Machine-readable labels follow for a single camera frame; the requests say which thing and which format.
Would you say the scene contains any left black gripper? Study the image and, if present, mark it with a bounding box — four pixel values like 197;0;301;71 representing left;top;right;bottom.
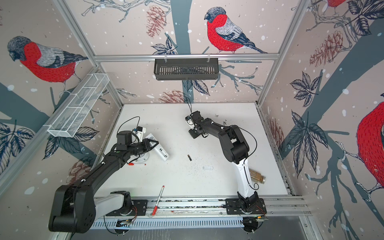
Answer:
127;138;159;156

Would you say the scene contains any white remote control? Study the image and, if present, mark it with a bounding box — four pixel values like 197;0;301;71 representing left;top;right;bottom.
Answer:
146;134;170;161

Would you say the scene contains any white battery compartment cover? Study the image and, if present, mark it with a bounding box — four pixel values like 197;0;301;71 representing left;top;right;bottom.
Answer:
203;166;214;171

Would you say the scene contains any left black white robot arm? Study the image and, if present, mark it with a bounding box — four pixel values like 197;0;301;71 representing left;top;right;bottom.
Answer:
48;131;159;234

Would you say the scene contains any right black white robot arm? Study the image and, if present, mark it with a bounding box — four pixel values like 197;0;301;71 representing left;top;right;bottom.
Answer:
185;111;260;214

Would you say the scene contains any black hanging basket shelf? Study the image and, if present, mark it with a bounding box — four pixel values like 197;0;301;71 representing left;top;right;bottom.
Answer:
154;58;219;81

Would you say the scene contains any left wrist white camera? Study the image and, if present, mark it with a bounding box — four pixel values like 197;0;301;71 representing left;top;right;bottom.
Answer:
134;126;147;142

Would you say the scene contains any left camera black cable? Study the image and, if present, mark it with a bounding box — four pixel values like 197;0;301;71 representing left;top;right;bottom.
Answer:
116;116;141;134

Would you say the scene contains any camera black cable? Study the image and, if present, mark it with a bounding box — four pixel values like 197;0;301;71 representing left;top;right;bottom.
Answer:
116;116;141;134
184;94;194;115

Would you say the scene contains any right camera black cable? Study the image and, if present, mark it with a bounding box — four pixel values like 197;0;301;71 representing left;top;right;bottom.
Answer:
184;94;194;115

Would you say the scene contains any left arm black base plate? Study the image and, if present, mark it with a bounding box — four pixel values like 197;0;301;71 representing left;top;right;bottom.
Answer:
107;200;148;217

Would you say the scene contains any white wire mesh shelf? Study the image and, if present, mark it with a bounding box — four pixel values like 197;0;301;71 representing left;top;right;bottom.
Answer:
48;73;110;138

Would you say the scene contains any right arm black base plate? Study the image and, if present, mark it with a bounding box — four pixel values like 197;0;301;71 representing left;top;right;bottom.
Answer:
222;198;267;215

